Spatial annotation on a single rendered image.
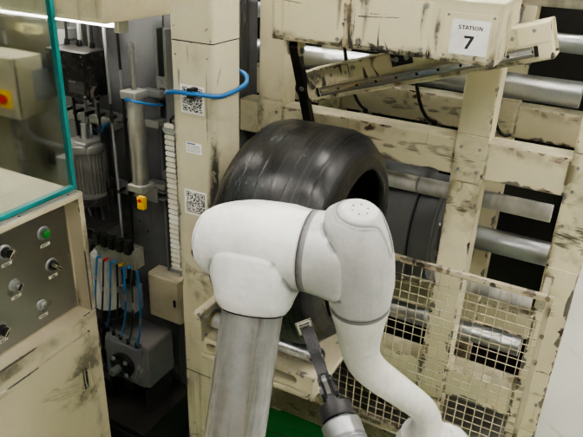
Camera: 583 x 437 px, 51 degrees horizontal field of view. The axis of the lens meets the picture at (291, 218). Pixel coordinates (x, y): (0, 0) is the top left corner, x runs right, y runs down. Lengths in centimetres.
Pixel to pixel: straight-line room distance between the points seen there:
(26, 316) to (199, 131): 67
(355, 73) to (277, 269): 99
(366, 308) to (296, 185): 51
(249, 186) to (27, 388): 81
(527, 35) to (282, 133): 65
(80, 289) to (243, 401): 97
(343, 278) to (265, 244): 13
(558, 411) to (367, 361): 213
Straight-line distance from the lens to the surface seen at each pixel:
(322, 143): 147
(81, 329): 188
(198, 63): 159
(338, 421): 136
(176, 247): 185
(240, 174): 145
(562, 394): 323
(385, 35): 162
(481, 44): 156
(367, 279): 91
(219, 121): 162
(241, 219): 94
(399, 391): 116
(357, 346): 102
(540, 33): 167
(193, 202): 172
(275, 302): 95
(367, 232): 88
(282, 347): 167
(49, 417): 192
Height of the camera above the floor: 193
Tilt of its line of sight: 26 degrees down
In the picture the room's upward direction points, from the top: 2 degrees clockwise
